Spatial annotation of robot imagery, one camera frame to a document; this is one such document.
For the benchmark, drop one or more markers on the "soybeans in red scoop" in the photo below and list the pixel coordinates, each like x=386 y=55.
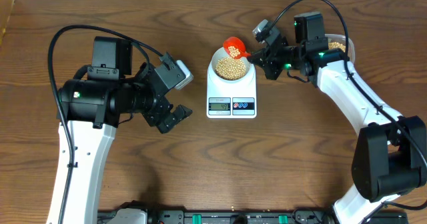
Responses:
x=234 y=52

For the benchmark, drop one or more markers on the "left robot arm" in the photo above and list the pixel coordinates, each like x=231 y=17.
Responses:
x=92 y=103

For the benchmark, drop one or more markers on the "red measuring scoop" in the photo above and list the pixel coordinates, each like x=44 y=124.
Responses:
x=234 y=41

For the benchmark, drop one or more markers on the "soybeans in grey bowl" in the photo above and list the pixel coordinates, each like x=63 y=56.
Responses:
x=230 y=69

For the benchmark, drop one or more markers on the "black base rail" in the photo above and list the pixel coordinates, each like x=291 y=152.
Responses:
x=137 y=212

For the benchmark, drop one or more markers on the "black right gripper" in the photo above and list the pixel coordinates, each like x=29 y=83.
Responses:
x=266 y=62

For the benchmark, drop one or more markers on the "pile of soybeans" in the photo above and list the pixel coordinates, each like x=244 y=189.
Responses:
x=336 y=45

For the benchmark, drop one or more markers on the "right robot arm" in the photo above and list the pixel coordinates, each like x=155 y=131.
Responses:
x=390 y=155

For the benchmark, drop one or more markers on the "clear plastic container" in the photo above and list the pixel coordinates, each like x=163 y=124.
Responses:
x=342 y=39

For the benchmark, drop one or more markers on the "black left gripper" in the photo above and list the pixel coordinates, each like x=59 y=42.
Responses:
x=156 y=114

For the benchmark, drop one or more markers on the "grey round bowl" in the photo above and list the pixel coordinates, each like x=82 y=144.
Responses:
x=221 y=53

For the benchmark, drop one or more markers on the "white digital kitchen scale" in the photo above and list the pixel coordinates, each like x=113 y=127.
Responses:
x=231 y=99

